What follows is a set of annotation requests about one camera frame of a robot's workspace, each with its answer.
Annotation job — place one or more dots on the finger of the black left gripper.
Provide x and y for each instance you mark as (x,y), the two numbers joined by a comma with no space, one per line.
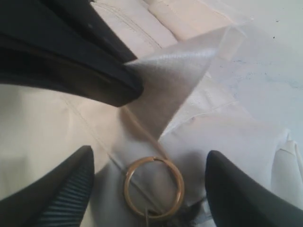
(65,46)

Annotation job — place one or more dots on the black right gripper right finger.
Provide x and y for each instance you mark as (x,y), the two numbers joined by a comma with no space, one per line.
(236,200)

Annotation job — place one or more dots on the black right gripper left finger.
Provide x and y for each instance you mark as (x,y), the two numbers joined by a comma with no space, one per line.
(59,199)

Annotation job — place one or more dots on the beige duffel bag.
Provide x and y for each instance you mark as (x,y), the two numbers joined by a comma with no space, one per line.
(150,154)

